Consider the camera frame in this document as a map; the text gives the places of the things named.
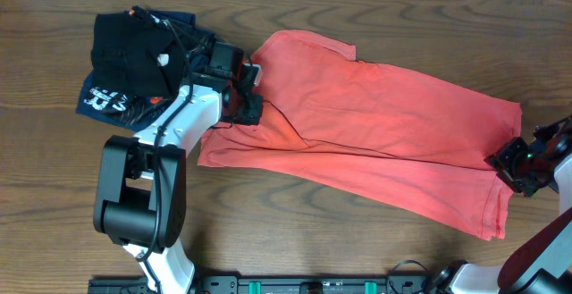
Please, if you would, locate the red t-shirt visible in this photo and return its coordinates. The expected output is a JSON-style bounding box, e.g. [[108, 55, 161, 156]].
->
[[198, 30, 522, 240]]

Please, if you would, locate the black folded garment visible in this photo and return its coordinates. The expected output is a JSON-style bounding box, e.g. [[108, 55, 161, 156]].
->
[[90, 6, 185, 98]]

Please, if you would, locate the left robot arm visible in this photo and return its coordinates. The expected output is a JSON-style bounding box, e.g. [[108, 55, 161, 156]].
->
[[88, 43, 263, 293]]

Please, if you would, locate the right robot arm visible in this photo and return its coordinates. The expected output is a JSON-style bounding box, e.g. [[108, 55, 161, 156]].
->
[[424, 117, 571, 294]]

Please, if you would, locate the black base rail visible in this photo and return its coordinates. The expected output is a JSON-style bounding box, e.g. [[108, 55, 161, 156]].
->
[[87, 258, 448, 294]]

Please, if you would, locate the navy printed folded shirt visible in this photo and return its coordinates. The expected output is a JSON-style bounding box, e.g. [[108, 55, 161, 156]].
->
[[76, 6, 216, 131]]

